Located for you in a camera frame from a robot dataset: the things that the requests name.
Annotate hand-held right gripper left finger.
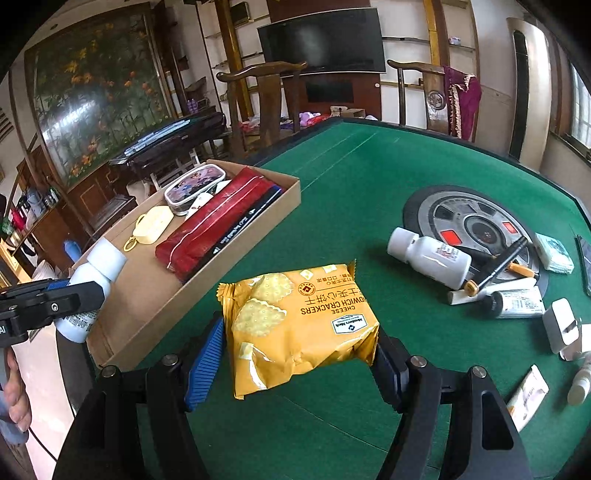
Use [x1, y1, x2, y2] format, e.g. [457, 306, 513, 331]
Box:
[53, 312, 227, 480]

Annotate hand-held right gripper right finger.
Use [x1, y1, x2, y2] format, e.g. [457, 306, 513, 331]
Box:
[370, 324, 527, 480]

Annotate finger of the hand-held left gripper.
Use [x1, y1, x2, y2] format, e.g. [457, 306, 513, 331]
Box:
[44, 279, 106, 320]

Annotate white bottle grey label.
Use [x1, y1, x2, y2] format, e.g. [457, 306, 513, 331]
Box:
[55, 237, 127, 343]

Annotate cardboard box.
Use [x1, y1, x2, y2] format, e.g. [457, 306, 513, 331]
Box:
[69, 159, 302, 372]

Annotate yellow cracker packet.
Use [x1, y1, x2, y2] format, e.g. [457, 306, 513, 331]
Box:
[217, 261, 380, 400]

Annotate pale yellow case with ring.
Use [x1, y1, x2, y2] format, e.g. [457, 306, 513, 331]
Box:
[122, 205, 174, 252]

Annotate white pill bottle red label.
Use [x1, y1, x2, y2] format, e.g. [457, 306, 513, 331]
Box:
[387, 227, 472, 288]

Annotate red zip pouch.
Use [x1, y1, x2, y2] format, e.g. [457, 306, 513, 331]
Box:
[154, 167, 273, 284]

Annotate white sachet packet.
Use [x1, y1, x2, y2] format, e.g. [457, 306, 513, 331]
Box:
[505, 364, 550, 432]

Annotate white tube black cap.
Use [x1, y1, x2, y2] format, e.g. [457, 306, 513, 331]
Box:
[482, 287, 546, 319]

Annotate black long pen box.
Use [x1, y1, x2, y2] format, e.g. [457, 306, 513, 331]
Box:
[182, 184, 283, 284]

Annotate white charger plug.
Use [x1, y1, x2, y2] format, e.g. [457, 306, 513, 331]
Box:
[542, 298, 580, 355]

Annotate person's left hand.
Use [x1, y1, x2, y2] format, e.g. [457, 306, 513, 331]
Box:
[0, 348, 32, 432]

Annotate beige stick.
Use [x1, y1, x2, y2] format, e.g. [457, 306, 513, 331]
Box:
[447, 287, 485, 306]

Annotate black pen gold end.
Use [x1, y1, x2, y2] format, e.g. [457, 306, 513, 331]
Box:
[464, 237, 529, 296]

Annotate small white printed box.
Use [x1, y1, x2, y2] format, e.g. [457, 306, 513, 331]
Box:
[185, 191, 218, 220]

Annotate printed clear pencil case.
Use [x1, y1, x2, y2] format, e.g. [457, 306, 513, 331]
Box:
[164, 166, 227, 217]

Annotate round grey table centre disc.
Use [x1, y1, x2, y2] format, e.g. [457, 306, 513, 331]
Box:
[403, 185, 550, 301]

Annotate small white spray bottle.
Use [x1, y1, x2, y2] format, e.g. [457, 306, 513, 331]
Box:
[567, 351, 591, 407]

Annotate white tissue pack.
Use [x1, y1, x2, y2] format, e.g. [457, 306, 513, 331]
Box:
[533, 233, 575, 274]

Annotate floral painting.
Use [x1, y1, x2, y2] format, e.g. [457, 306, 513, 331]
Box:
[23, 14, 174, 190]

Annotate tall wooden chair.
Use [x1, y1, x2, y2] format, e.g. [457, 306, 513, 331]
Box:
[216, 61, 308, 160]

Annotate wooden chair with medallion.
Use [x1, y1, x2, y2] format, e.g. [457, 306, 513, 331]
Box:
[387, 59, 462, 137]

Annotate magenta fringed cloth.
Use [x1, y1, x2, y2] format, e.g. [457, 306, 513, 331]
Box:
[443, 65, 482, 141]

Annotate window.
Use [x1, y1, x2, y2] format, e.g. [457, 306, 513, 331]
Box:
[549, 60, 591, 162]

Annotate black television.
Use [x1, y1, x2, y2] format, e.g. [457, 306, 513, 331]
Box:
[257, 7, 387, 75]

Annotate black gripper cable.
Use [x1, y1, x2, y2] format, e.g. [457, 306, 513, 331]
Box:
[28, 427, 58, 462]

